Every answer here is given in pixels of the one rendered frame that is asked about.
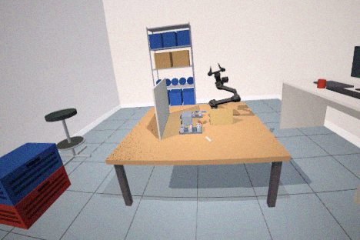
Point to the white flat panel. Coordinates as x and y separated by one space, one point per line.
160 97

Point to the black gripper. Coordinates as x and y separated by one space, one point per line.
221 70

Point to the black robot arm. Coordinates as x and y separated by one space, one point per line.
219 84

